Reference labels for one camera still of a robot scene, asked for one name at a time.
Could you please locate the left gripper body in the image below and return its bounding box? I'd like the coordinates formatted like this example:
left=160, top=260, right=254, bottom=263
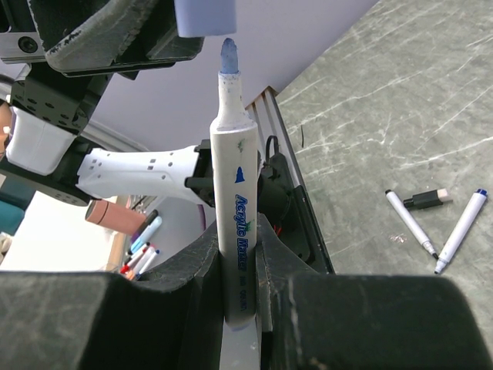
left=1, top=1, right=112, bottom=131

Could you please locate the black base frame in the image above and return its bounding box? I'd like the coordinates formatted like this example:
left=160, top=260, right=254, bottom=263
left=246, top=87, right=334, bottom=274

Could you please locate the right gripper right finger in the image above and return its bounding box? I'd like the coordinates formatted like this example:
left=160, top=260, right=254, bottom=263
left=255, top=215, right=492, bottom=369

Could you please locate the white pen dark blue tip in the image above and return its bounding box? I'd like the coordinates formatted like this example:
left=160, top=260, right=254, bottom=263
left=434, top=189, right=488, bottom=275

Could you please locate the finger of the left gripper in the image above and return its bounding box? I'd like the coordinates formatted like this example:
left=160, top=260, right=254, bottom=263
left=30, top=1, right=159, bottom=73
left=146, top=21, right=204, bottom=62

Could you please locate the box of markers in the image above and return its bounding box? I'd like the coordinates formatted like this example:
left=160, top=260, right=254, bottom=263
left=113, top=210, right=163, bottom=281

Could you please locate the white pen light blue tip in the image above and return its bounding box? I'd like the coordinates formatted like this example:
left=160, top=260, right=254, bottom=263
left=210, top=38, right=258, bottom=331

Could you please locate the white pen black tip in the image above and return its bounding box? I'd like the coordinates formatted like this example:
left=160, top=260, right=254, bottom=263
left=385, top=190, right=438, bottom=260

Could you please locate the black pen cap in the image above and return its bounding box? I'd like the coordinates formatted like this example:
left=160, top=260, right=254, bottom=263
left=403, top=188, right=451, bottom=210

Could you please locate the pink cup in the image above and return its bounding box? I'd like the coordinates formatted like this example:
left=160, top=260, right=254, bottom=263
left=85, top=200, right=146, bottom=236

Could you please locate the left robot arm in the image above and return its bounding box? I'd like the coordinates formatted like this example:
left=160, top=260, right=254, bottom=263
left=1, top=1, right=214, bottom=206

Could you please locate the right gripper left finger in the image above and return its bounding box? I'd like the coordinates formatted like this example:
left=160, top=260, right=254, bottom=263
left=1, top=225, right=223, bottom=369

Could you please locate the light blue pen cap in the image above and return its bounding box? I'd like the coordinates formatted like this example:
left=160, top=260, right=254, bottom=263
left=174, top=0, right=237, bottom=38

